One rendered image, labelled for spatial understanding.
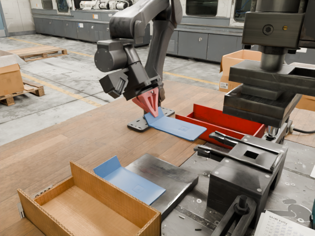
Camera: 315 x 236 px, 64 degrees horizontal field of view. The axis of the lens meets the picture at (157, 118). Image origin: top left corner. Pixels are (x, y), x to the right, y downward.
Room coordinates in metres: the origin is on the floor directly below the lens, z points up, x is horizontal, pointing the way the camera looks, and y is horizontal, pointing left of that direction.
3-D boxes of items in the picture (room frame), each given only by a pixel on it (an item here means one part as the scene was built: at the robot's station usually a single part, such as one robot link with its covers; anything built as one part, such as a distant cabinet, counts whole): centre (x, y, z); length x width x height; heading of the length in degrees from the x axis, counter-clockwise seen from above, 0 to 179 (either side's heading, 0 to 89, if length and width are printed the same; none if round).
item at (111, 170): (0.44, 0.06, 0.93); 0.15 x 0.07 x 0.03; 52
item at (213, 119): (0.70, -0.19, 0.93); 0.25 x 0.12 x 0.06; 53
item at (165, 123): (0.59, -0.04, 1.00); 0.15 x 0.07 x 0.03; 52
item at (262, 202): (0.45, -0.20, 0.94); 0.20 x 0.10 x 0.07; 143
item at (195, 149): (0.48, -0.12, 0.98); 0.07 x 0.02 x 0.01; 53
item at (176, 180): (0.45, 0.02, 0.91); 0.17 x 0.16 x 0.02; 143
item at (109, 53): (0.65, 0.10, 1.19); 0.12 x 0.09 x 0.12; 153
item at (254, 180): (0.45, -0.20, 0.98); 0.20 x 0.10 x 0.01; 143
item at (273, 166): (0.43, -0.25, 0.98); 0.07 x 0.01 x 0.03; 143
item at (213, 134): (0.54, -0.17, 0.98); 0.07 x 0.02 x 0.01; 53
